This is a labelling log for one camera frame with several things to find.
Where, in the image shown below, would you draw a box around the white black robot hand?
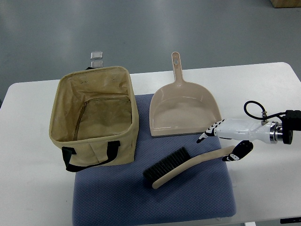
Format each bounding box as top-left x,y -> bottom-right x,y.
197,119 -> 279,161

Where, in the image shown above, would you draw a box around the beige hand broom black bristles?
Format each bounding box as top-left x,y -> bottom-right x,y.
143,146 -> 234,189

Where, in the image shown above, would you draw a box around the yellow canvas bag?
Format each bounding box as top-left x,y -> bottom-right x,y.
49,66 -> 139,172

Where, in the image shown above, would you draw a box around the beige plastic dustpan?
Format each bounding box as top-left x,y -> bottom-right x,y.
149,52 -> 222,137

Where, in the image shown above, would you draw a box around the cardboard box corner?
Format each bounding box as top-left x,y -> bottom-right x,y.
270,0 -> 301,8

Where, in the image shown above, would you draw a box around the blue quilted cushion mat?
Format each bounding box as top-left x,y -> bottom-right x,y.
72,94 -> 236,226

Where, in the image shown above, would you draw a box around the upper metal floor plate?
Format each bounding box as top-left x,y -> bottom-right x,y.
90,51 -> 103,59

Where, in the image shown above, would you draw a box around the black table bracket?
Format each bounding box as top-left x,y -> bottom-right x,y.
280,217 -> 301,224

